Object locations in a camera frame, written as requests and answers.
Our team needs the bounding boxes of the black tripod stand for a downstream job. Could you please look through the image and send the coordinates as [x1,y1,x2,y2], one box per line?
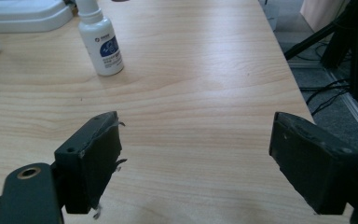
[283,0,358,109]

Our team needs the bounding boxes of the white plastic base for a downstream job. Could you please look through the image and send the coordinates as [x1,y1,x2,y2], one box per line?
[0,0,75,35]

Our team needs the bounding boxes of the white spray bottle blue label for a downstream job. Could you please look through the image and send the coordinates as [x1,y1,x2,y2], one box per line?
[75,0,125,77]

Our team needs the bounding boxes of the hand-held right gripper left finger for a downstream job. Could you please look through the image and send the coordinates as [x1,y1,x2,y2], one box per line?
[53,110,128,220]

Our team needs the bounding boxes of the metal floor rail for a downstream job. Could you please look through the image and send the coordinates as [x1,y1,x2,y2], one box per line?
[325,68,358,149]

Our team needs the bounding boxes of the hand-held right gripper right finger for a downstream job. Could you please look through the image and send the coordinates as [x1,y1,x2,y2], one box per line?
[268,111,358,216]

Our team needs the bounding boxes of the black cable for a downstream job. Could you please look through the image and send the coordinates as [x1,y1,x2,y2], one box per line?
[299,78,352,117]

